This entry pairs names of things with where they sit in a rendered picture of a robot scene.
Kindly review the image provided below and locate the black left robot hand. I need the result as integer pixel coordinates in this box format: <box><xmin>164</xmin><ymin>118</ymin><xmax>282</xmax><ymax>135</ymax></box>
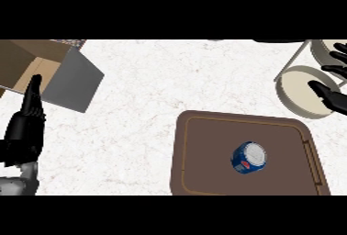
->
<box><xmin>0</xmin><ymin>73</ymin><xmax>47</xmax><ymax>168</ymax></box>

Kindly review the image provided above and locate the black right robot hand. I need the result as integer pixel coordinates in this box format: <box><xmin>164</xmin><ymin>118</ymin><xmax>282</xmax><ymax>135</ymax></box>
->
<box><xmin>306</xmin><ymin>42</ymin><xmax>347</xmax><ymax>117</ymax></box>

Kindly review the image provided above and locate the cream tiered basket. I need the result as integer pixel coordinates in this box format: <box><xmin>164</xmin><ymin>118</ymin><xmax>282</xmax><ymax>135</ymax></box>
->
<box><xmin>273</xmin><ymin>39</ymin><xmax>347</xmax><ymax>120</ymax></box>

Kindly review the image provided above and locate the brown tray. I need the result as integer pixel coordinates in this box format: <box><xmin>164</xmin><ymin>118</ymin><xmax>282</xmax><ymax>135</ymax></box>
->
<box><xmin>170</xmin><ymin>109</ymin><xmax>332</xmax><ymax>196</ymax></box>

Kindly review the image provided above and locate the blue can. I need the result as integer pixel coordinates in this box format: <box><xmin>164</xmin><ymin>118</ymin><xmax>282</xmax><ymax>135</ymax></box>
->
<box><xmin>231</xmin><ymin>140</ymin><xmax>269</xmax><ymax>175</ymax></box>

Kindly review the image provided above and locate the grey cabinet door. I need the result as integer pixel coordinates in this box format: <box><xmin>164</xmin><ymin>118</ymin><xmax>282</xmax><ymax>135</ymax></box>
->
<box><xmin>42</xmin><ymin>46</ymin><xmax>106</xmax><ymax>114</ymax></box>

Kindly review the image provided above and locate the open wooden cabinet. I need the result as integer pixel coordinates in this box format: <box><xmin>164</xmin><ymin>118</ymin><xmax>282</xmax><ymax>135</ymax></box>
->
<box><xmin>0</xmin><ymin>39</ymin><xmax>89</xmax><ymax>98</ymax></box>

